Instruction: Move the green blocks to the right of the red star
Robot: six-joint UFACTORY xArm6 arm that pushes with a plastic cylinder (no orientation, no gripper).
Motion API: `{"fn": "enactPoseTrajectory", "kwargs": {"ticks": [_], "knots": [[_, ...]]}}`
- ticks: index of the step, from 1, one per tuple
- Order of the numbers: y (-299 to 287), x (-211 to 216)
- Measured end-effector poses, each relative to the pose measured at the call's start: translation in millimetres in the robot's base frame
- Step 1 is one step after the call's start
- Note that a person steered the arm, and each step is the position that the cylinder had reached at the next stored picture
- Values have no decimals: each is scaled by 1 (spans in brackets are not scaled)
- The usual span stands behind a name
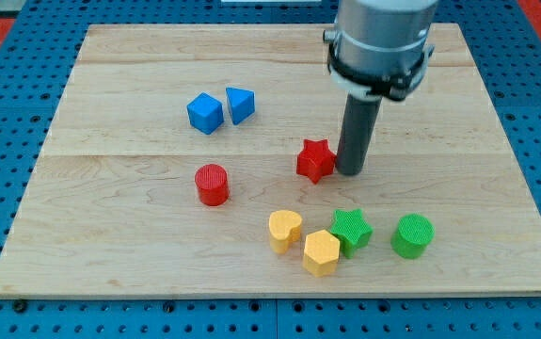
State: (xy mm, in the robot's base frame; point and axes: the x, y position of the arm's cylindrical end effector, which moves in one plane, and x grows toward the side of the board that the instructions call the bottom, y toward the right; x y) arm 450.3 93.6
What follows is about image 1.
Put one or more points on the red cylinder block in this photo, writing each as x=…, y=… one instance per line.
x=212, y=184

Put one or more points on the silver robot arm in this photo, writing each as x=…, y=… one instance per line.
x=376, y=50

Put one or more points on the red star block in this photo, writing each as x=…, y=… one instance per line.
x=315, y=160

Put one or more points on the yellow hexagon block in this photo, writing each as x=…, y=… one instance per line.
x=321, y=253

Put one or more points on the green cylinder block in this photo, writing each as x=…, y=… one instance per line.
x=412, y=236

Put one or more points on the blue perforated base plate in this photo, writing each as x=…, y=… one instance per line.
x=36, y=58

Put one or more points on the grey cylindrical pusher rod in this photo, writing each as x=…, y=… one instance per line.
x=357, y=129

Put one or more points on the wooden board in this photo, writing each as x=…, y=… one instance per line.
x=112, y=211

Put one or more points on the green star block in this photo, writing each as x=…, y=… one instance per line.
x=352, y=230

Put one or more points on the yellow heart block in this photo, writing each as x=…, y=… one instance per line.
x=284, y=227

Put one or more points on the blue cube block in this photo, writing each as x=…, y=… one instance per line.
x=205, y=113

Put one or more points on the blue triangle block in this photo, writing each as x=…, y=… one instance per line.
x=241, y=104

